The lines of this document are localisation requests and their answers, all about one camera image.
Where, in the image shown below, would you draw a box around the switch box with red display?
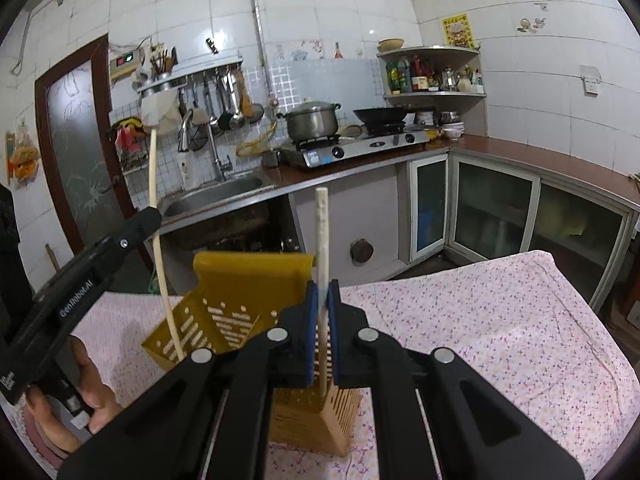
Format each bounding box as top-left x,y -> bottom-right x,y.
109,49 -> 141,80

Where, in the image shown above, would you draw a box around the steel pot with lid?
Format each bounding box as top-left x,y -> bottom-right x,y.
284,101 -> 342,142

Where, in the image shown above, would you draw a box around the chrome faucet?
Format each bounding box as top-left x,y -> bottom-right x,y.
206,125 -> 236,184

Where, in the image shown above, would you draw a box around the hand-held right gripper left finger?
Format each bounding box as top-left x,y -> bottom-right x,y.
57,280 -> 321,480

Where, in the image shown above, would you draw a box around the corner wall shelf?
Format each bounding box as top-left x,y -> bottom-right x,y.
376,45 -> 488,111

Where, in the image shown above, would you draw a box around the yellow hose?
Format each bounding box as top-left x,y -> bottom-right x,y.
235,120 -> 279,159

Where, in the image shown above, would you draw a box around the row of condiment bottles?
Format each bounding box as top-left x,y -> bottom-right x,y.
386,54 -> 485,95

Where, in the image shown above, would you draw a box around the brown frosted glass door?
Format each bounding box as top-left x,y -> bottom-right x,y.
34,34 -> 154,281

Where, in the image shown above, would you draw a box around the black wok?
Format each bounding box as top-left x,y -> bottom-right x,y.
353,106 -> 409,126

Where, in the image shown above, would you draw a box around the grey wall pipe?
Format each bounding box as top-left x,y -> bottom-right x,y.
249,0 -> 274,102

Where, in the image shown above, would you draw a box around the steel gas stove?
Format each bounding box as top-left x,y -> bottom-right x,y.
279,127 -> 432,169

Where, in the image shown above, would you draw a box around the kitchen counter cabinet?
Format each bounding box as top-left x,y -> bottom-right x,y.
159,134 -> 640,317

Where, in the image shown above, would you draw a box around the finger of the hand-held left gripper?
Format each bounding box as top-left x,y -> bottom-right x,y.
100,207 -> 163,262

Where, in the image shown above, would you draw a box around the yellow slotted utensil holder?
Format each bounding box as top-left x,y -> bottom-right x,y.
141,251 -> 363,458

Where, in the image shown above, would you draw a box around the pale wooden chopstick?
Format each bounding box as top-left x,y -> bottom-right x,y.
148,129 -> 183,363
314,186 -> 335,397

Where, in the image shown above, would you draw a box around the white hanging bag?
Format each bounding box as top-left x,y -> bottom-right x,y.
141,92 -> 181,134

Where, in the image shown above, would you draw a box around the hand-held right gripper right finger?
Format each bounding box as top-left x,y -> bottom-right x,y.
326,280 -> 586,480

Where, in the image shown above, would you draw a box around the orange hanging bag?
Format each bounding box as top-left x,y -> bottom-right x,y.
5,129 -> 40,187

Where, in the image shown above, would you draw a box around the white wall socket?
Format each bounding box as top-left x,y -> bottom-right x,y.
579,64 -> 602,95

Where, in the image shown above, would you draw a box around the steel kitchen sink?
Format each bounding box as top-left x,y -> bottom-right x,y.
159,175 -> 277,219

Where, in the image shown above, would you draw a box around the steel wall utensil rack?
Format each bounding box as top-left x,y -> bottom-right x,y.
135,57 -> 246,96

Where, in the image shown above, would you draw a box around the yellow wall poster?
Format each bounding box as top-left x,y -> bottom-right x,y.
440,13 -> 474,50

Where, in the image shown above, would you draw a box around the hanging cooking utensils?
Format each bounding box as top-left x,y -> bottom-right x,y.
177,67 -> 266,134

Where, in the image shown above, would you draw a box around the person's left hand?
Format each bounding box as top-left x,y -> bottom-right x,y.
25,335 -> 123,461

